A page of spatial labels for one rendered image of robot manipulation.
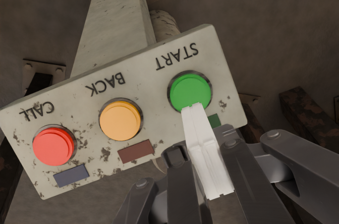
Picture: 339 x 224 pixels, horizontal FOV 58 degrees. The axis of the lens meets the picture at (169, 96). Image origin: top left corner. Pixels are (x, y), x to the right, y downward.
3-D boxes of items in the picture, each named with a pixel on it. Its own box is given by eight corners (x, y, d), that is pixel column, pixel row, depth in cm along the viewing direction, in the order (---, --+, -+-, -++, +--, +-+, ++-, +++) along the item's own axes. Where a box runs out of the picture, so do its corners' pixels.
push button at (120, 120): (147, 127, 32) (146, 133, 30) (112, 140, 33) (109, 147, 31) (131, 93, 31) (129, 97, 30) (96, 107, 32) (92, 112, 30)
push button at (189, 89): (214, 101, 32) (217, 106, 30) (178, 115, 32) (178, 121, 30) (201, 65, 31) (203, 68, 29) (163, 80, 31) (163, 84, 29)
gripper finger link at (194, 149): (222, 197, 15) (208, 202, 15) (205, 142, 22) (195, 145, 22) (201, 145, 15) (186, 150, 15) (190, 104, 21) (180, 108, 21)
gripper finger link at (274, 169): (227, 170, 13) (294, 146, 13) (210, 128, 18) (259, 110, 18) (238, 199, 13) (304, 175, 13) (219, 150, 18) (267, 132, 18)
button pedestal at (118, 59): (172, -7, 84) (254, 143, 33) (94, 26, 86) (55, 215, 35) (151, -68, 75) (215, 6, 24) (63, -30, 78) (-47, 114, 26)
